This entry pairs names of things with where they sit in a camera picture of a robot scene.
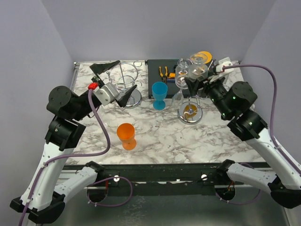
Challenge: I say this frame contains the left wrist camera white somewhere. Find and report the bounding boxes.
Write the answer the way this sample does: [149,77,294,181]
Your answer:
[88,82,119,106]

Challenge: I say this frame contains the black front mounting rail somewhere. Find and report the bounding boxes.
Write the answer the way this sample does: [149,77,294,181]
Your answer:
[77,161,271,196]

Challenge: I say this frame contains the scroll arm chrome glass rack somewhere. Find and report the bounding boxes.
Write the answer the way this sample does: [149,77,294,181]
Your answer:
[176,57,232,125]

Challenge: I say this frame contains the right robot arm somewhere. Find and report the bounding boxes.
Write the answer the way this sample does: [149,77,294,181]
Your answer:
[185,78,301,209]

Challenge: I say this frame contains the clear stemmed glass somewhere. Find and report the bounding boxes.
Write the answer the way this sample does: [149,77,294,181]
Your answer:
[172,75,188,110]

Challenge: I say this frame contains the aluminium extrusion frame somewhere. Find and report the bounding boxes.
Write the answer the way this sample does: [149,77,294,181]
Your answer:
[25,62,79,226]

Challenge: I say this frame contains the dark grey tool tray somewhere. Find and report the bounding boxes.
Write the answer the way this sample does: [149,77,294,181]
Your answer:
[145,59,180,99]

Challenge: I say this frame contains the orange plastic goblet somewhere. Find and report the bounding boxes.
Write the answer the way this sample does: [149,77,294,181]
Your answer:
[117,123,136,150]

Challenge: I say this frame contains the ribbed clear wine glass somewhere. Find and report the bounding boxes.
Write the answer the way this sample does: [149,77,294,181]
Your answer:
[175,58,191,79]

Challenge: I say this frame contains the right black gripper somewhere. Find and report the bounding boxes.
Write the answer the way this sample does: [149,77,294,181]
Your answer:
[186,69,232,118]

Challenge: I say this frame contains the blue plastic goblet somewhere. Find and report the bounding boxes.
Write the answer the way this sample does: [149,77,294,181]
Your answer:
[152,82,168,111]

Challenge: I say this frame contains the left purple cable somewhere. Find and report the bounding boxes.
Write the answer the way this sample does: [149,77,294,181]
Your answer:
[18,89,133,226]

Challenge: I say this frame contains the yellow handled pliers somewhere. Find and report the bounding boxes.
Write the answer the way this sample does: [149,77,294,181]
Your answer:
[159,66,168,83]

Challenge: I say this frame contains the yellow plastic goblet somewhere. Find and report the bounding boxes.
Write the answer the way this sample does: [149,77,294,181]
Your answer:
[198,51,213,64]

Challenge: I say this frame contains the orange utility knife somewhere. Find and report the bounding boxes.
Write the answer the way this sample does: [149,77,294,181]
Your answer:
[167,73,175,79]

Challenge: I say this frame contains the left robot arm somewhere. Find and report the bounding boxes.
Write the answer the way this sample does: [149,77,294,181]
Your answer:
[10,61,134,226]

